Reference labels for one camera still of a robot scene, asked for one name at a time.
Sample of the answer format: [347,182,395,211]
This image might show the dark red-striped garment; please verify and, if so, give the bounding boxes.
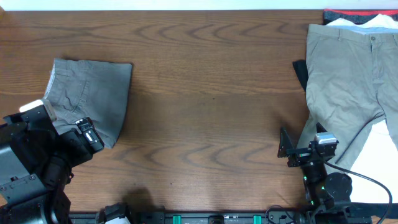
[323,9,397,25]

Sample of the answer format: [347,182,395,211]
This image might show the black garment under khaki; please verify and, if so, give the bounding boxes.
[292,60,308,91]

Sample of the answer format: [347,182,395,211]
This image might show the white garment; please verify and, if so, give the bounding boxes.
[329,14,397,203]

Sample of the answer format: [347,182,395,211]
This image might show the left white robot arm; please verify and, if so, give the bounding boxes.
[1,118,104,224]

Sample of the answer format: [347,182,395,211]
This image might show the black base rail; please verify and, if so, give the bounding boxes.
[69,203,373,224]

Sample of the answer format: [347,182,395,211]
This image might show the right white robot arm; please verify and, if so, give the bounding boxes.
[277,123,353,223]

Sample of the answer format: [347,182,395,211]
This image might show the grey shorts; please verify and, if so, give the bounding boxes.
[44,58,133,148]

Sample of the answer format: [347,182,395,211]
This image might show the khaki shorts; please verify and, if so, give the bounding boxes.
[298,24,397,169]

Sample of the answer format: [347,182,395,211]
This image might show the light blue garment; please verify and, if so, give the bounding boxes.
[333,26,397,35]

